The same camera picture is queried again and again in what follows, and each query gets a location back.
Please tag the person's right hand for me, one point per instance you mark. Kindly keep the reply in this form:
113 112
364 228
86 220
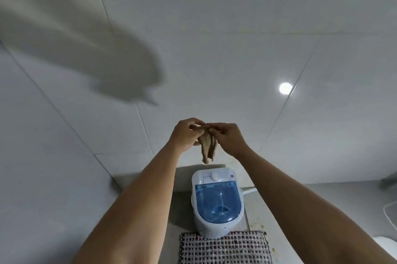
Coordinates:
231 139

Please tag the person's left hand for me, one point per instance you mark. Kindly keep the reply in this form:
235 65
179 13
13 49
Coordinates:
184 135

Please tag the brown cleaning cloth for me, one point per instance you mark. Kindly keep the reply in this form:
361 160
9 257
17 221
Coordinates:
207 146

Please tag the white washing machine blue lid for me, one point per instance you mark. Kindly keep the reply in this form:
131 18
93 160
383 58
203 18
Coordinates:
217 204

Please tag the person's right forearm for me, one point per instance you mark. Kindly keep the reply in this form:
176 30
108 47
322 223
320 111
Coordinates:
304 211

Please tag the person's left forearm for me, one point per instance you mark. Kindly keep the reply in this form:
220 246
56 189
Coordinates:
136 211

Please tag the checkered woven floor mat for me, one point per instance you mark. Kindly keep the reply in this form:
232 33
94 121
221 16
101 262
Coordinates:
226 249

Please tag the white fan base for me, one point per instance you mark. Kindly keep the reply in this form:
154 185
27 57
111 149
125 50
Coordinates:
383 242

